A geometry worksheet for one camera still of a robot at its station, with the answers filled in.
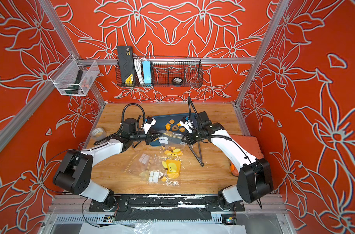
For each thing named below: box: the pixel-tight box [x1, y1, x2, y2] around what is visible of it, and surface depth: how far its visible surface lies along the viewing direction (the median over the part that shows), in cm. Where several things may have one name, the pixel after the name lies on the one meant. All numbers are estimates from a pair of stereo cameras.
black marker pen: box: [93, 135, 117, 146], surface depth 97 cm
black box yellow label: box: [117, 45, 136, 86], surface depth 89 cm
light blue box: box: [142, 60, 152, 87], surface depth 92 cm
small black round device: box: [172, 77, 184, 84], surface depth 97 cm
